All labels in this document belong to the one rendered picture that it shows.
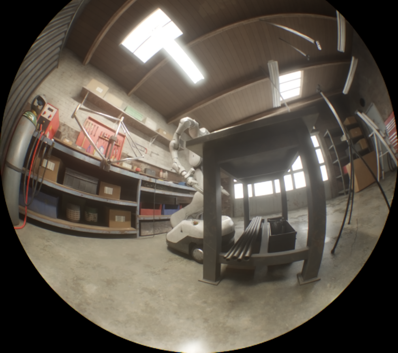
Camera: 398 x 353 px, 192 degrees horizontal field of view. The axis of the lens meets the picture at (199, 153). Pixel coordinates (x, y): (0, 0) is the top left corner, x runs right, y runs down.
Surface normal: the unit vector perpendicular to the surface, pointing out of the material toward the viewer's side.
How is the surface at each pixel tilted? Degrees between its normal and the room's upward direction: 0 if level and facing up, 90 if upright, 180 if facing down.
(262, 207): 90
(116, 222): 89
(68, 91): 90
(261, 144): 90
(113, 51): 174
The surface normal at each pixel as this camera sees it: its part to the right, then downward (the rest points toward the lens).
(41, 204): 0.86, -0.21
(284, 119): -0.52, -0.34
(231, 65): 0.09, 0.89
